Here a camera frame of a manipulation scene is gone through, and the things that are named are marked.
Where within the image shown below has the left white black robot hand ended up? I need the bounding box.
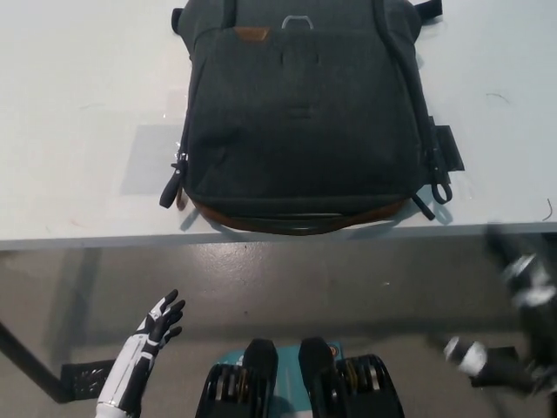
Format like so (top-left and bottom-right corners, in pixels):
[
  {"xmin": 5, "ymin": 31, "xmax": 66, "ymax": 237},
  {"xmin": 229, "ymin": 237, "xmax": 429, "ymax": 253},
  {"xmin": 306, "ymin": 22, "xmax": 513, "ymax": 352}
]
[{"xmin": 96, "ymin": 288, "xmax": 186, "ymax": 414}]

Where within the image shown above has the dark grey backpack brown trim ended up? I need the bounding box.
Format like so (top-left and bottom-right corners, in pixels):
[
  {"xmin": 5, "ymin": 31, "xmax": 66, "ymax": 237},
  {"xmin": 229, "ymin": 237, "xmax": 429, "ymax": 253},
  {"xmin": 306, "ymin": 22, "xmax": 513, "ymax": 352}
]
[{"xmin": 158, "ymin": 0, "xmax": 453, "ymax": 236}]

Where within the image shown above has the black flat rectangular pad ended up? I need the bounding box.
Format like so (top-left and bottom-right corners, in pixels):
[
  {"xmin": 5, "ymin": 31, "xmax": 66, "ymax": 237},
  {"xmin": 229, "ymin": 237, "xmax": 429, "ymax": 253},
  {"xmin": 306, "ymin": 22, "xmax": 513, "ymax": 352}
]
[{"xmin": 428, "ymin": 115, "xmax": 467, "ymax": 173}]

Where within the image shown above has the black table leg bar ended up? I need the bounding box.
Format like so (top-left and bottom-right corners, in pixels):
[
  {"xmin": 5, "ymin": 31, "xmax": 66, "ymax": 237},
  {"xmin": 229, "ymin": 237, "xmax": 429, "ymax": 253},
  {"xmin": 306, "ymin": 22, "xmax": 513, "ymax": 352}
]
[{"xmin": 0, "ymin": 320, "xmax": 67, "ymax": 404}]

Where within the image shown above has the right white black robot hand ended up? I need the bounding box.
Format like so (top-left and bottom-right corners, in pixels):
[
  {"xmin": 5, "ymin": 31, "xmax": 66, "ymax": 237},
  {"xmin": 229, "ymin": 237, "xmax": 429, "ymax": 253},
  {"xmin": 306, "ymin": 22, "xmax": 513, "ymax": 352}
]
[{"xmin": 442, "ymin": 220, "xmax": 557, "ymax": 385}]

